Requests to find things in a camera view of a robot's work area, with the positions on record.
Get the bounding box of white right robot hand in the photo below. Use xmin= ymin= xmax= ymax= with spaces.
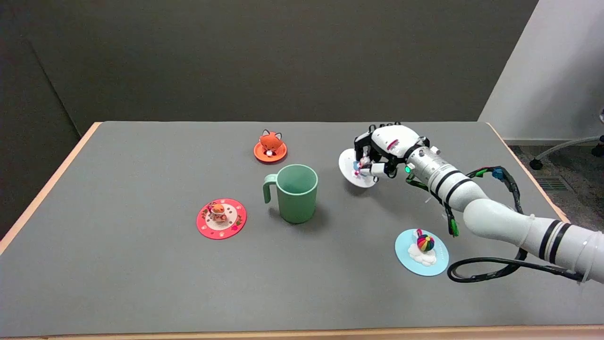
xmin=354 ymin=123 xmax=431 ymax=180

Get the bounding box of white cup lid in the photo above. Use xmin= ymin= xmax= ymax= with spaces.
xmin=339 ymin=149 xmax=378 ymax=188

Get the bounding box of blue balloon cup lid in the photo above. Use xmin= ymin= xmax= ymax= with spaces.
xmin=394 ymin=229 xmax=449 ymax=277

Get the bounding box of orange fox cup lid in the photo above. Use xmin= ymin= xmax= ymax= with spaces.
xmin=253 ymin=129 xmax=287 ymax=163

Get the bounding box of red cat cup lid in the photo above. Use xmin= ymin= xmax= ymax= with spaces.
xmin=196 ymin=198 xmax=247 ymax=240

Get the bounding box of floor vent grille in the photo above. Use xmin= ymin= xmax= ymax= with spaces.
xmin=537 ymin=177 xmax=570 ymax=192

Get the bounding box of office chair base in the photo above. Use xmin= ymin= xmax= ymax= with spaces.
xmin=529 ymin=108 xmax=604 ymax=170

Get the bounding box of green mug with handle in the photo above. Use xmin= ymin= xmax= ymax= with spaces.
xmin=263 ymin=164 xmax=319 ymax=224

